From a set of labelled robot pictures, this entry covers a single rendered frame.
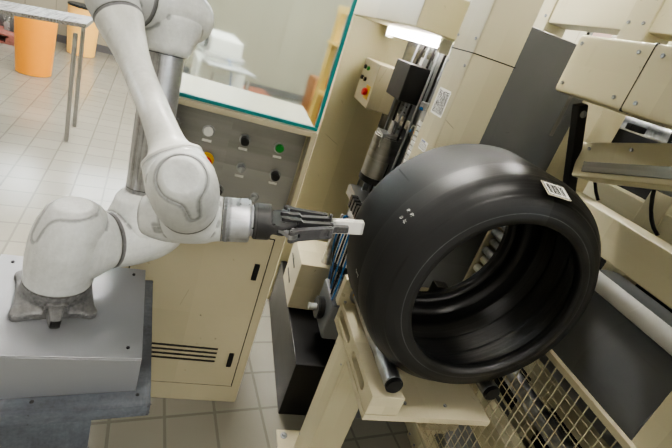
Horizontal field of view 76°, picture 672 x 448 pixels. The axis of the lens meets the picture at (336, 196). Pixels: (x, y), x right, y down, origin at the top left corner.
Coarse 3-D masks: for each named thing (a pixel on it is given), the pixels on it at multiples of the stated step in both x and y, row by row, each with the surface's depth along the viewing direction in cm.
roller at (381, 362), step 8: (360, 312) 123; (368, 336) 114; (376, 352) 109; (376, 360) 107; (384, 360) 105; (384, 368) 104; (392, 368) 103; (384, 376) 102; (392, 376) 101; (400, 376) 102; (384, 384) 101; (392, 384) 100; (400, 384) 101; (392, 392) 101
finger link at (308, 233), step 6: (300, 228) 85; (306, 228) 86; (312, 228) 86; (318, 228) 87; (324, 228) 87; (330, 228) 88; (288, 234) 84; (294, 234) 84; (300, 234) 85; (306, 234) 86; (312, 234) 86; (318, 234) 87; (324, 234) 87; (330, 234) 88; (288, 240) 84; (294, 240) 84; (300, 240) 86; (306, 240) 86
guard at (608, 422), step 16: (560, 368) 113; (576, 384) 108; (512, 400) 127; (576, 400) 108; (592, 400) 103; (496, 416) 132; (512, 416) 126; (544, 416) 116; (608, 416) 100; (448, 432) 152; (544, 432) 115; (592, 432) 102
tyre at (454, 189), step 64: (384, 192) 99; (448, 192) 86; (512, 192) 85; (384, 256) 88; (512, 256) 126; (576, 256) 94; (384, 320) 92; (448, 320) 127; (512, 320) 120; (576, 320) 102
